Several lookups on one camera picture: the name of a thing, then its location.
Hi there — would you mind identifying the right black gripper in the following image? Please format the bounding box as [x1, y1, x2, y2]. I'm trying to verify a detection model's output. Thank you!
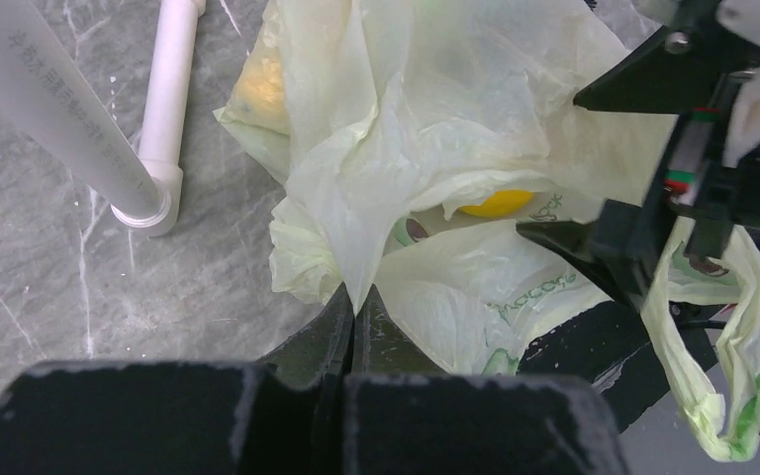
[573, 1, 760, 258]

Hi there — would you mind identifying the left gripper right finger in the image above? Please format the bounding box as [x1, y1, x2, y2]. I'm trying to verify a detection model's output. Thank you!
[343, 303, 628, 474]

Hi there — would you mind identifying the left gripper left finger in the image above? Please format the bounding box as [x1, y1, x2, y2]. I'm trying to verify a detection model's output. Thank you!
[0, 288, 354, 474]

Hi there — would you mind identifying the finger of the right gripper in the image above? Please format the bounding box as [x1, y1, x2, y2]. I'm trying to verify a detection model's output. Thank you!
[516, 200, 662, 309]

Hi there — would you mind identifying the yellow fake starfruit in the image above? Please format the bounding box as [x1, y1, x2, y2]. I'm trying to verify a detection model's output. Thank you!
[459, 190, 534, 219]

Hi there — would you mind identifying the light green plastic bag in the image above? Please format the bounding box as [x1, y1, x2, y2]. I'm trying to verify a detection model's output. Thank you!
[213, 0, 760, 463]

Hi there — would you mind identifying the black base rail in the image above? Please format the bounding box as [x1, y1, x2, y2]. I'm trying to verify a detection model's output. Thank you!
[517, 302, 684, 432]

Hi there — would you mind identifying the white PVC pipe frame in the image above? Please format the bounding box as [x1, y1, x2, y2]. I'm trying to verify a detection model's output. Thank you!
[0, 1, 206, 237]

